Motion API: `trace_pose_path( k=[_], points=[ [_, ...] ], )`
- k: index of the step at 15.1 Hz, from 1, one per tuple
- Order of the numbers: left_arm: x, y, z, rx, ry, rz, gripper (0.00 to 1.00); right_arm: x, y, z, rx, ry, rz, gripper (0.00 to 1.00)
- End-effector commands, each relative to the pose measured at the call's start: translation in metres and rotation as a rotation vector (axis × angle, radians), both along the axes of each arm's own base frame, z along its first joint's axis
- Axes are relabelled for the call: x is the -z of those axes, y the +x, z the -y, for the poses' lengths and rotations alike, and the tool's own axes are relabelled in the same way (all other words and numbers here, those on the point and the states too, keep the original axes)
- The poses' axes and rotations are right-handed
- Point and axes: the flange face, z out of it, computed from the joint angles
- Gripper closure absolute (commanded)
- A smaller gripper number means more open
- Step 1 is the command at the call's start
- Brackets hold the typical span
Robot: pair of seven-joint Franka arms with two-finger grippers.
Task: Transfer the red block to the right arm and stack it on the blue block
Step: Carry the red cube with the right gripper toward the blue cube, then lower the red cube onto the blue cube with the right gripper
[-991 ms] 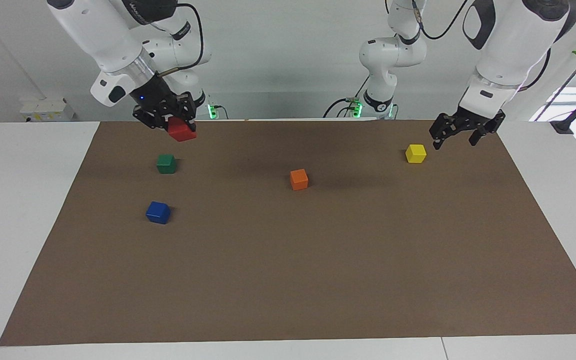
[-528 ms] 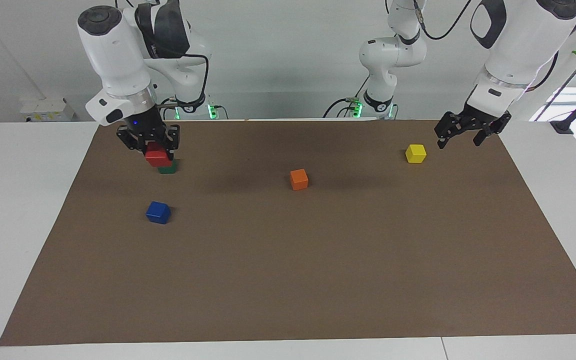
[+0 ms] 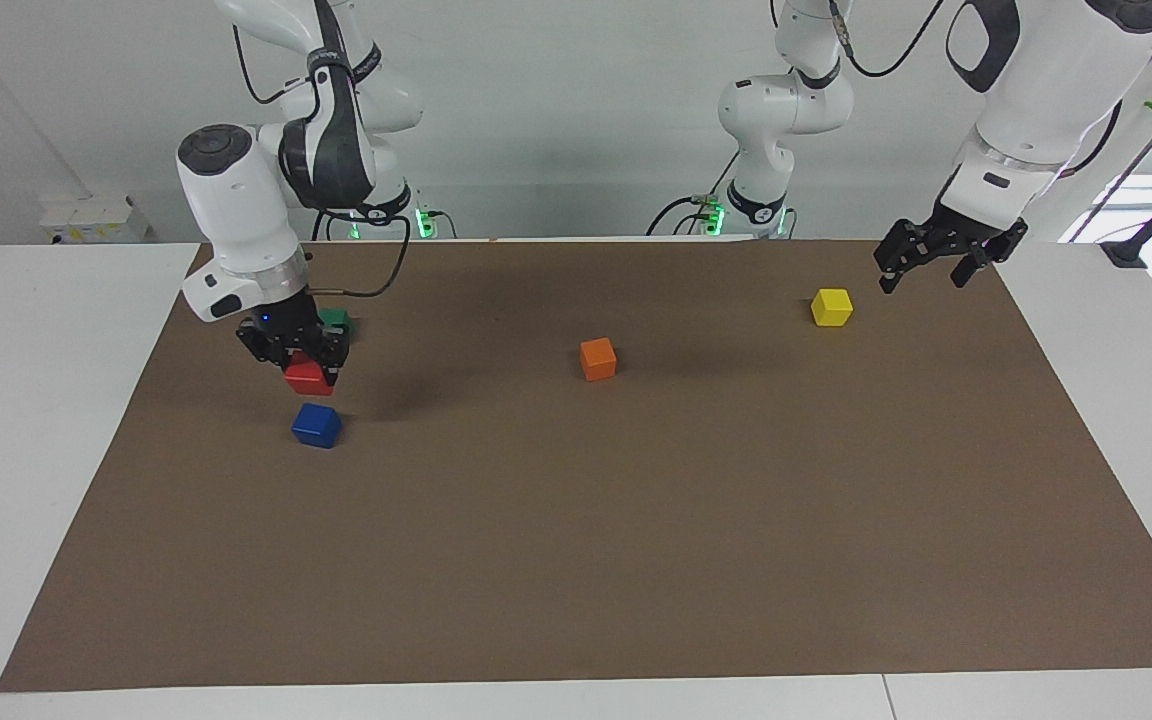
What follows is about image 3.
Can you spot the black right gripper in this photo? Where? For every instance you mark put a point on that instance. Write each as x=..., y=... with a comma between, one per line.
x=291, y=325

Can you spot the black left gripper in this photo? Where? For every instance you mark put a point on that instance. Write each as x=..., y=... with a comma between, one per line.
x=956, y=238

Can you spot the red cube block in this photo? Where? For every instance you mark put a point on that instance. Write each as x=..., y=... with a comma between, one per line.
x=306, y=380

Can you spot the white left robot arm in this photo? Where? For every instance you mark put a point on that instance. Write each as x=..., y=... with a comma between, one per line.
x=1036, y=100

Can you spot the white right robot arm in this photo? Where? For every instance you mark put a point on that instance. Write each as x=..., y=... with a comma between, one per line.
x=236, y=190

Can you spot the green cube block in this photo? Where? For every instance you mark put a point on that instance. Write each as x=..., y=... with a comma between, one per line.
x=338, y=318

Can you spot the blue cube block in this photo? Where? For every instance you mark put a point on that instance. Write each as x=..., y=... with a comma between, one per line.
x=316, y=427

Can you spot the yellow cube block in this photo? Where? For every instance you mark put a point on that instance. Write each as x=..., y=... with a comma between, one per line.
x=832, y=308

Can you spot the orange cube block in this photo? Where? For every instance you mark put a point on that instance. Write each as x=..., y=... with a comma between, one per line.
x=598, y=360

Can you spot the white box yellow label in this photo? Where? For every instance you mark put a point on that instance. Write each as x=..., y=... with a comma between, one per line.
x=91, y=222

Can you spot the brown table mat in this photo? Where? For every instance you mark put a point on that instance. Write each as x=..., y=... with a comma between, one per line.
x=576, y=540

